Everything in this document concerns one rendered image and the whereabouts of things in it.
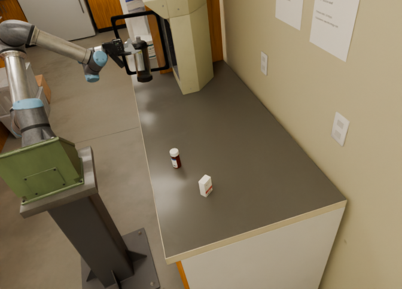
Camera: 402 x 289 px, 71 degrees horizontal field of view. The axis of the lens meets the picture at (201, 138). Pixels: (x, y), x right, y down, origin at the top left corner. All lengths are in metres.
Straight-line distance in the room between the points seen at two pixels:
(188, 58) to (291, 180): 0.93
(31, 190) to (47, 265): 1.13
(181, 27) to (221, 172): 0.84
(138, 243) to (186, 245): 1.20
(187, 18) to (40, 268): 1.96
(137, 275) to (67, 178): 0.99
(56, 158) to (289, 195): 0.95
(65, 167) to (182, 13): 0.97
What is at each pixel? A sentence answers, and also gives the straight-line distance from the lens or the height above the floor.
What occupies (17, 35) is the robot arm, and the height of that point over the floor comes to 1.49.
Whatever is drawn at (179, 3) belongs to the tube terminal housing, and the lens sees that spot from 1.63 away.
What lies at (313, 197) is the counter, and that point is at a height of 0.94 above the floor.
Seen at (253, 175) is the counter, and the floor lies 0.94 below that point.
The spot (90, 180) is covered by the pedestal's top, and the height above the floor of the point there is 0.94.
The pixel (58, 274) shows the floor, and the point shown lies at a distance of 2.38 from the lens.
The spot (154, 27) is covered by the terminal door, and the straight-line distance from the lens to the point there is 1.97.
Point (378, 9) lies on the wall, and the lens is 0.95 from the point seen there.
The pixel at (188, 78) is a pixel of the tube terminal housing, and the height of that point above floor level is 1.05.
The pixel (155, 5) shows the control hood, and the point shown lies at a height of 1.48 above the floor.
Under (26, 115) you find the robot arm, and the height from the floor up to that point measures 1.25.
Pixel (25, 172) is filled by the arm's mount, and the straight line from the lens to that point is 1.35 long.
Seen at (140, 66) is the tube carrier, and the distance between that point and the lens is 1.80.
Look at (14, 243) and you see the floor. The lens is 2.75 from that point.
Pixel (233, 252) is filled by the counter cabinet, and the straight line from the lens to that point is 1.14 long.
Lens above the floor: 1.84
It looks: 39 degrees down
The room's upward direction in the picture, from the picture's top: 9 degrees counter-clockwise
